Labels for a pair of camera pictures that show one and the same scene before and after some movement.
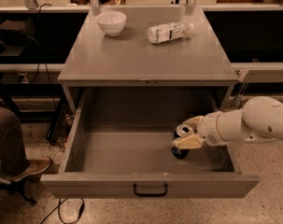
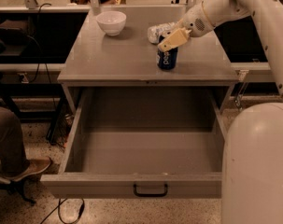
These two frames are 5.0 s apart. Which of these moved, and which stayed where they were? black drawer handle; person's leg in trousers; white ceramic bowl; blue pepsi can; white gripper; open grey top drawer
Moved: blue pepsi can; white gripper
Stayed: black drawer handle; white ceramic bowl; open grey top drawer; person's leg in trousers
